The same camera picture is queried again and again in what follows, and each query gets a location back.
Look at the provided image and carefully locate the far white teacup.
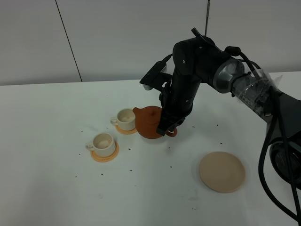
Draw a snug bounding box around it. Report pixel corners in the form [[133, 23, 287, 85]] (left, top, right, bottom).
[[110, 109, 135, 131]]

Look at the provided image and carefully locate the orange coaster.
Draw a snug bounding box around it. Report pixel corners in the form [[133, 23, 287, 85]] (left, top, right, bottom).
[[90, 142, 119, 162], [115, 125, 137, 135]]

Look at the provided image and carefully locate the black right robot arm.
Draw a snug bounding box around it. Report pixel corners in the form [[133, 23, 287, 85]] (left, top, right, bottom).
[[157, 33, 301, 187]]

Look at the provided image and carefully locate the far orange coaster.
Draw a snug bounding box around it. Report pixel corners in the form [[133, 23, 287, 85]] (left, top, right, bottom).
[[115, 125, 137, 135]]

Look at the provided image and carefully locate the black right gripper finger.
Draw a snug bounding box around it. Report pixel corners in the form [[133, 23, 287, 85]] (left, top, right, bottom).
[[156, 113, 174, 136], [168, 117, 185, 132]]

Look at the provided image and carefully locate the beige round teapot saucer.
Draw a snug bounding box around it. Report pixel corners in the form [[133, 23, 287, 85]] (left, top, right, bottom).
[[199, 152, 246, 193]]

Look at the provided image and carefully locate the brown clay teapot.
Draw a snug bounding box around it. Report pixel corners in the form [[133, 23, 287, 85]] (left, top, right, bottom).
[[133, 106, 163, 139]]

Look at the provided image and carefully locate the white teacup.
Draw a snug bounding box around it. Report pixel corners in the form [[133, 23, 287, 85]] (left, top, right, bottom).
[[85, 133, 116, 157], [110, 109, 135, 131]]

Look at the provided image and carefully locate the near orange coaster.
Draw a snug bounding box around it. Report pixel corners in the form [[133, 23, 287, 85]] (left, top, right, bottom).
[[90, 142, 119, 162]]

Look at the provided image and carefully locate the near white teacup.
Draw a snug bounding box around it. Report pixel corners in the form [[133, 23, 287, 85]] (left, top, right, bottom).
[[85, 133, 116, 157]]

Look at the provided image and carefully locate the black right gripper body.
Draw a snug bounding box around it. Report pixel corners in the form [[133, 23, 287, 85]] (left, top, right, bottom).
[[161, 70, 201, 121]]

